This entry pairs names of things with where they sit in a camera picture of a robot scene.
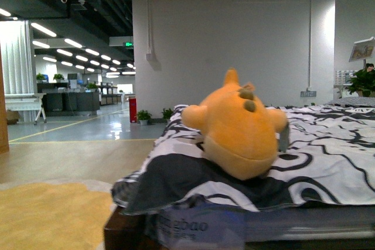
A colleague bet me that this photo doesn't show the small potted plant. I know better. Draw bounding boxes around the small potted plant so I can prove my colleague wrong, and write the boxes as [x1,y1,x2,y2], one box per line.
[136,109,152,126]
[162,108,173,124]

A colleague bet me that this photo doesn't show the small potted plant left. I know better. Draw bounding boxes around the small potted plant left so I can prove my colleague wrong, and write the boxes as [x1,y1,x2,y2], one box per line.
[136,109,152,126]

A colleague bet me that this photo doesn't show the dark office counter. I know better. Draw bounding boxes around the dark office counter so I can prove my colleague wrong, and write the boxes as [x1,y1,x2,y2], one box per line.
[37,83,100,117]

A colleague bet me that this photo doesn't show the small potted plant right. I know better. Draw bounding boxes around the small potted plant right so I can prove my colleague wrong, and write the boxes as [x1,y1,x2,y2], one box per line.
[162,108,173,124]

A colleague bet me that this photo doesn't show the black and white patterned bedsheet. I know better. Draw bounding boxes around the black and white patterned bedsheet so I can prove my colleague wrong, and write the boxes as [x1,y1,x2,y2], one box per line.
[112,104,374,214]

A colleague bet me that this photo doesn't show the white folding table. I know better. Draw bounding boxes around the white folding table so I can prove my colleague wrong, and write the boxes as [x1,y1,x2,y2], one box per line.
[5,93,47,125]

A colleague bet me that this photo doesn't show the framed picture on stand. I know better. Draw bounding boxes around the framed picture on stand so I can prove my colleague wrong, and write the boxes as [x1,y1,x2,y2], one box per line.
[349,36,374,62]

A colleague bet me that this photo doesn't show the orange plush dinosaur toy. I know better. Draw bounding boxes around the orange plush dinosaur toy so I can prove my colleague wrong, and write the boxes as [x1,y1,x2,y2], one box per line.
[181,68,288,180]

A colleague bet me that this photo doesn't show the wall power outlet box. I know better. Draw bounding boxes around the wall power outlet box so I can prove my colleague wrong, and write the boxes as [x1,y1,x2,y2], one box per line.
[300,91,317,98]

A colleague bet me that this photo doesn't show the yellow rug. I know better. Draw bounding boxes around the yellow rug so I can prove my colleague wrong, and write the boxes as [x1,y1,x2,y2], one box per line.
[1,183,113,249]

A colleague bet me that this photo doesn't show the large green potted plant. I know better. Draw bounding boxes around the large green potted plant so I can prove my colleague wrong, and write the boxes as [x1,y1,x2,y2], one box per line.
[347,70,374,97]

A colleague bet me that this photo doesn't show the striped pillow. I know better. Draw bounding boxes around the striped pillow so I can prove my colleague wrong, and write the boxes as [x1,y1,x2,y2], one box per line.
[326,96,375,108]

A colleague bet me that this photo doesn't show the red bin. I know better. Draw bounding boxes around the red bin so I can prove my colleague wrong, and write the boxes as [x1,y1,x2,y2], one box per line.
[129,97,137,123]

